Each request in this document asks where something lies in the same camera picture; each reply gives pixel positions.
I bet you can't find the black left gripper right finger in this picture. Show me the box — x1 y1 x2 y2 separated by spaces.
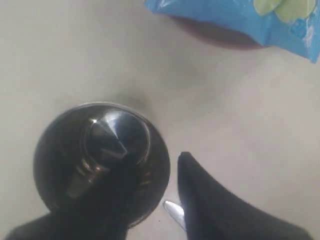
177 152 312 240

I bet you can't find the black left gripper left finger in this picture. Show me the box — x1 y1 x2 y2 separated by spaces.
5 154 138 240

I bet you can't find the blue chips bag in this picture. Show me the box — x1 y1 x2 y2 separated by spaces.
144 0 320 63

